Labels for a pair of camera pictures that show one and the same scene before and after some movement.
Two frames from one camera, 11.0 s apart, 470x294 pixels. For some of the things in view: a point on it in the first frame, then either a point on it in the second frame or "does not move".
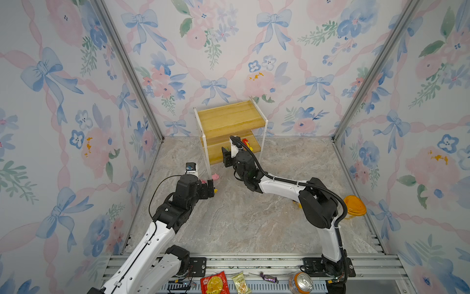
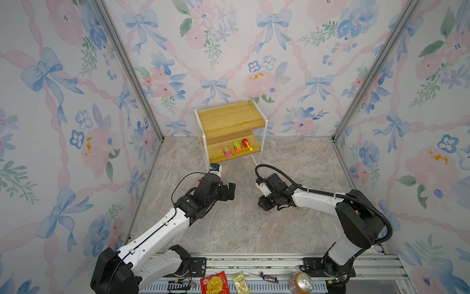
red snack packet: (216, 283) does not move
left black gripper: (205, 193) → (224, 195)
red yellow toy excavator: (246, 142) does not move
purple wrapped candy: (270, 279) does not move
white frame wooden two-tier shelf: (245, 120) does not move
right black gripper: (227, 158) → (264, 205)
